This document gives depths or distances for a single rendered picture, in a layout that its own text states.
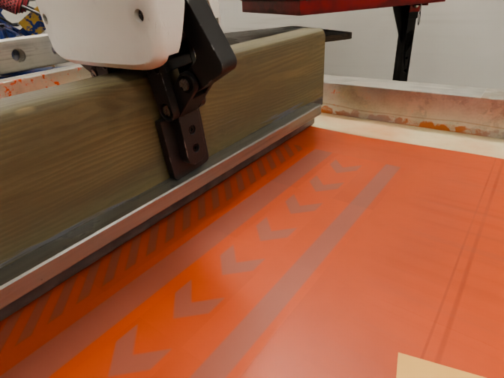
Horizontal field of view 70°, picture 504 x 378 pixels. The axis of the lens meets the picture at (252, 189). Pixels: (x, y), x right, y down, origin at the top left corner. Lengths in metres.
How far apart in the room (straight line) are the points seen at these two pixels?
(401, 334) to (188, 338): 0.09
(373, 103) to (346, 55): 1.93
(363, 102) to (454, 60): 1.78
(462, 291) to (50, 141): 0.21
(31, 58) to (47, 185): 0.58
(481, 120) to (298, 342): 0.30
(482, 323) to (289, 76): 0.23
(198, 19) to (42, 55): 0.61
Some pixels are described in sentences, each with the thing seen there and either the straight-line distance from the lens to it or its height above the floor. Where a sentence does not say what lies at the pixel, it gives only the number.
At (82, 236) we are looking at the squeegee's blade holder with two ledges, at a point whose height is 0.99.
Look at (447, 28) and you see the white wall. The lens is 2.18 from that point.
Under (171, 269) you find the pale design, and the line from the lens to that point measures 0.21.
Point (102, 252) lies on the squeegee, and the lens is 0.23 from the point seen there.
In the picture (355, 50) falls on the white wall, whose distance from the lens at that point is 2.33.
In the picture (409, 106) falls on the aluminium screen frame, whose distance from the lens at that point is 0.42.
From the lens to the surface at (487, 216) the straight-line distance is 0.28.
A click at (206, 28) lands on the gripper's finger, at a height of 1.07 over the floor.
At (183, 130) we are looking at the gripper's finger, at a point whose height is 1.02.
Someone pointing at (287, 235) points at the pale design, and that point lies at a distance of 0.23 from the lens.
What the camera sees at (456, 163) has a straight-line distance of 0.34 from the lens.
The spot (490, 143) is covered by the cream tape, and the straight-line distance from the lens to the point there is 0.40.
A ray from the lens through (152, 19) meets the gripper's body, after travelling 0.17.
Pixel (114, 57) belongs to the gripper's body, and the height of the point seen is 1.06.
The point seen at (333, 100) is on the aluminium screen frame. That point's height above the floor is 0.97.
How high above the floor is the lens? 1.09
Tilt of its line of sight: 29 degrees down
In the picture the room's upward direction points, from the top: 4 degrees counter-clockwise
